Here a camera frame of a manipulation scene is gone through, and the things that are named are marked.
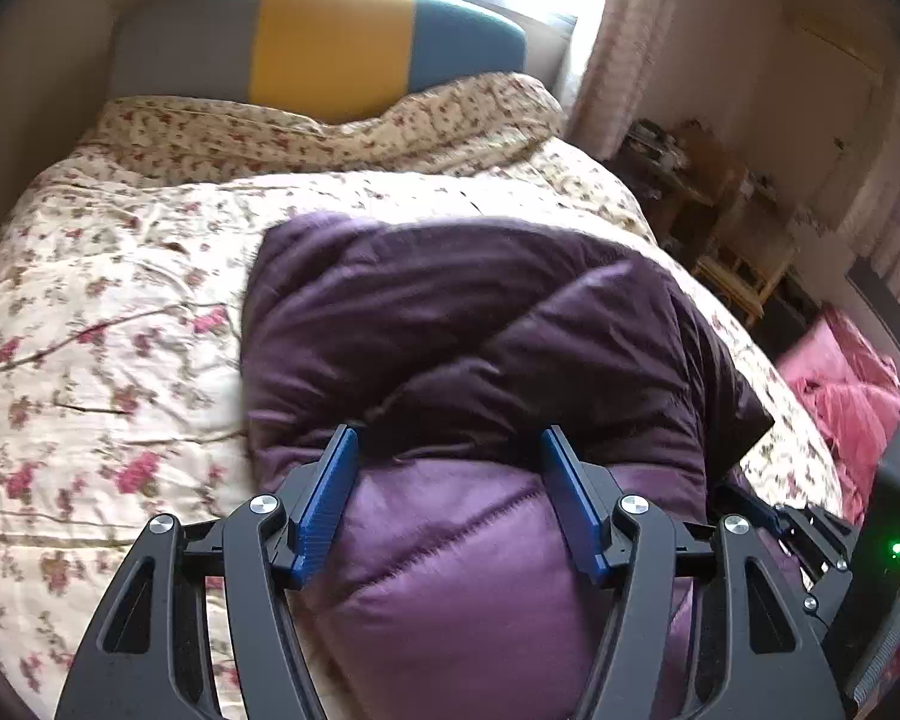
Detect pink cloth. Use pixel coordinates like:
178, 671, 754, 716
780, 307, 900, 503

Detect grey yellow blue headboard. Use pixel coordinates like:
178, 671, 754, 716
111, 0, 530, 125

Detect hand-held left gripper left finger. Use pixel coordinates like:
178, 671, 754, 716
54, 426, 361, 720

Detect pink patterned curtain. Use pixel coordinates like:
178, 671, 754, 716
570, 0, 691, 158

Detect cluttered wooden shelf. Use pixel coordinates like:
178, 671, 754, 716
615, 120, 781, 256

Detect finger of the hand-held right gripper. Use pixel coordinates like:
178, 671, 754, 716
716, 481, 863, 620

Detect small-flowered folded quilt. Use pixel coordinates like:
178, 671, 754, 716
97, 71, 567, 188

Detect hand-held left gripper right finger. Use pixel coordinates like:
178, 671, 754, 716
540, 426, 848, 720

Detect purple quilted jacket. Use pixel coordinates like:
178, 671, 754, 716
240, 211, 777, 720

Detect floral bed cover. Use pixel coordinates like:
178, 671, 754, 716
0, 139, 845, 720

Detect wooden chair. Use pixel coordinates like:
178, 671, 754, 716
694, 240, 796, 323

